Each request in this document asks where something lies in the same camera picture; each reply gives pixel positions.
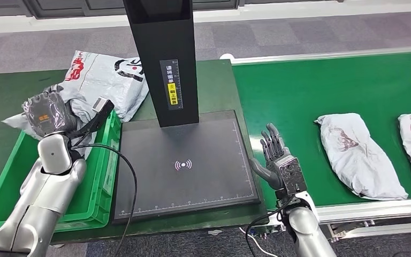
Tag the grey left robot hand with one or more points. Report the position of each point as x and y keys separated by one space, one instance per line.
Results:
x=47 y=115

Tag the green conveyor belt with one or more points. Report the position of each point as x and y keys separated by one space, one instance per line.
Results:
x=297 y=99

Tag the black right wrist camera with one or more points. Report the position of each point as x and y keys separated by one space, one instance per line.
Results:
x=292 y=175

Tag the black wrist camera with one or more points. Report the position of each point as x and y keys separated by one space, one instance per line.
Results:
x=292 y=175
x=99 y=113

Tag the small green circuit board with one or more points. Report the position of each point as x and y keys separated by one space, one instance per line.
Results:
x=262 y=232

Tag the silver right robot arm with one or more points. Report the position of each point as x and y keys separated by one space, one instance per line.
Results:
x=308 y=234

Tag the large grey mailer black print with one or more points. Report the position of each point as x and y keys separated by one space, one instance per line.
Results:
x=102 y=78

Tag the small white tab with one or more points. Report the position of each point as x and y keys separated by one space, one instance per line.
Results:
x=215 y=232

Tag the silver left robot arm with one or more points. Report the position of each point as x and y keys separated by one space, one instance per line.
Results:
x=42 y=198

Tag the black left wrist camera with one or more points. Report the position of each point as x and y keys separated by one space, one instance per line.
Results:
x=99 y=113

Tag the green plastic crate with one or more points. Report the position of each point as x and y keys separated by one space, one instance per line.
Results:
x=7 y=170

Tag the black inbound scanner machine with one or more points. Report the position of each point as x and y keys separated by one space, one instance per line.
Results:
x=191 y=184

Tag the white round cap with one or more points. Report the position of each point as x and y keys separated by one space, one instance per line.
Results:
x=226 y=56

